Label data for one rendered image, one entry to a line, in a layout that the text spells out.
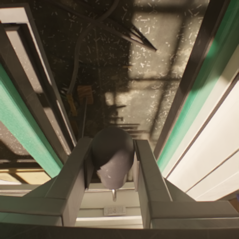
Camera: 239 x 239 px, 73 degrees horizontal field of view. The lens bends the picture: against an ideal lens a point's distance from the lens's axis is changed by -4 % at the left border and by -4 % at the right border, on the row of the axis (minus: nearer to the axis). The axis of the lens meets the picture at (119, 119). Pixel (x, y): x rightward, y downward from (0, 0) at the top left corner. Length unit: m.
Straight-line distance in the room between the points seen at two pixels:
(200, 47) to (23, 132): 0.22
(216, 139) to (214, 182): 0.05
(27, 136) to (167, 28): 1.00
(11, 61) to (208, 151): 0.24
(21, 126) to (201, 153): 0.24
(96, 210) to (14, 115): 0.29
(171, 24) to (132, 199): 0.95
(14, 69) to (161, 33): 0.99
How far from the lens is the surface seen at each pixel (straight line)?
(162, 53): 1.19
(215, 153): 0.23
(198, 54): 0.19
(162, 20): 1.09
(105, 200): 0.43
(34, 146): 0.27
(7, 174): 1.19
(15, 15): 0.50
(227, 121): 0.21
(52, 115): 0.66
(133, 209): 0.42
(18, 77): 0.20
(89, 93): 1.30
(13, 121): 0.23
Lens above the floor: 0.99
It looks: 38 degrees down
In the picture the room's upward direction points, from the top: 177 degrees clockwise
